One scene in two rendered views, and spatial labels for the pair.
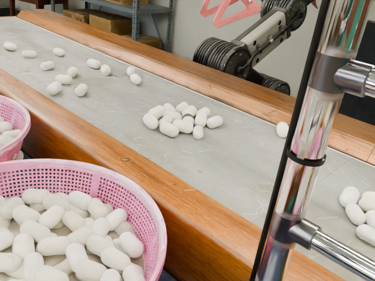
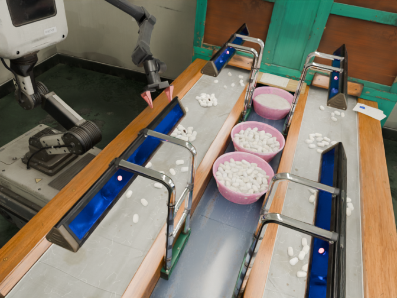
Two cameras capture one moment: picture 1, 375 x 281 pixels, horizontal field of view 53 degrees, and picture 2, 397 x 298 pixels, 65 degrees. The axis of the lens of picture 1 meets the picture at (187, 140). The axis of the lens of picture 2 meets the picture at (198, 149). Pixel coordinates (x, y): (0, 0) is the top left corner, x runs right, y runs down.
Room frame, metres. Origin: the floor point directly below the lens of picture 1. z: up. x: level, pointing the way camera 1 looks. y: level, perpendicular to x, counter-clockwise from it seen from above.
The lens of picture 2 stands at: (1.02, 1.20, 1.67)
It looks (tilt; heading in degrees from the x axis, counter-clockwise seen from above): 39 degrees down; 247
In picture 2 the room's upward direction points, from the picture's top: 7 degrees clockwise
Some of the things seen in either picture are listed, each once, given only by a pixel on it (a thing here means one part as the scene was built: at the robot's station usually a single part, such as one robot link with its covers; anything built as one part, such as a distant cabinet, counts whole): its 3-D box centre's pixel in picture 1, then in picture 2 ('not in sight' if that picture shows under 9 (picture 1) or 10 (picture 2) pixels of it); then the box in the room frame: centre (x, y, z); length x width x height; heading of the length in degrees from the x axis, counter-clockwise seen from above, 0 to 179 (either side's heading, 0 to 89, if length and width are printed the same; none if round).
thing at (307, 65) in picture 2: not in sight; (311, 100); (-0.06, 0.06, 0.90); 0.20 x 0.19 x 0.45; 50
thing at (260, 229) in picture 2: not in sight; (282, 252); (0.56, 0.81, 0.90); 0.20 x 0.19 x 0.45; 50
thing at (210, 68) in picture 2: not in sight; (228, 45); (0.30, -0.25, 1.08); 0.62 x 0.08 x 0.07; 50
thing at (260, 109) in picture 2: not in sight; (272, 103); (-0.02, -0.20, 0.72); 0.27 x 0.27 x 0.10
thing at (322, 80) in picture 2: not in sight; (337, 84); (-0.46, -0.19, 0.83); 0.30 x 0.06 x 0.07; 140
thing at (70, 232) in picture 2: not in sight; (132, 154); (0.92, 0.50, 1.08); 0.62 x 0.08 x 0.07; 50
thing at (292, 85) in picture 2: not in sight; (279, 82); (-0.16, -0.37, 0.77); 0.33 x 0.15 x 0.01; 140
